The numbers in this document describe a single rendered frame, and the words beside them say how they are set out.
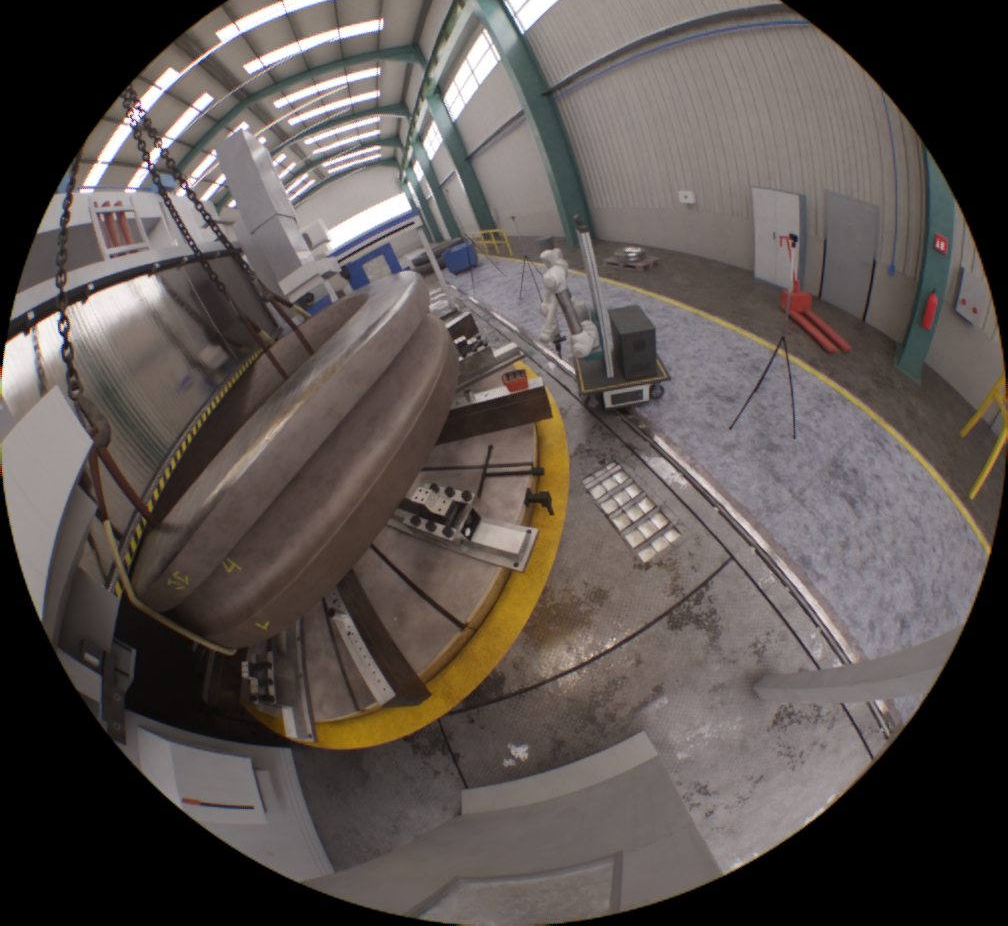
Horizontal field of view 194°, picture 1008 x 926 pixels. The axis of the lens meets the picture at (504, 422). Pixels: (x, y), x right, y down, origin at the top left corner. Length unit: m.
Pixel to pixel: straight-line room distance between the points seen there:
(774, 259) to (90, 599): 8.65
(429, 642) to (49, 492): 2.06
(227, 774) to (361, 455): 2.76
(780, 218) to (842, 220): 1.30
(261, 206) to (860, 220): 10.18
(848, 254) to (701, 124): 3.88
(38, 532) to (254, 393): 5.30
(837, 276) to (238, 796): 9.51
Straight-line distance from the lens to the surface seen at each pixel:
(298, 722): 2.86
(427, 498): 1.86
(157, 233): 8.96
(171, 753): 2.83
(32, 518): 1.18
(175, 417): 4.08
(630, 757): 2.14
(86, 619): 2.13
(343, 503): 1.81
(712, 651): 2.24
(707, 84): 7.90
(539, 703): 2.19
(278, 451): 1.51
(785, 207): 6.53
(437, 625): 2.12
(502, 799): 2.36
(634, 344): 2.75
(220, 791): 2.97
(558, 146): 11.24
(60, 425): 1.30
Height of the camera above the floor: 2.13
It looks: 40 degrees down
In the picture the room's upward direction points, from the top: 24 degrees counter-clockwise
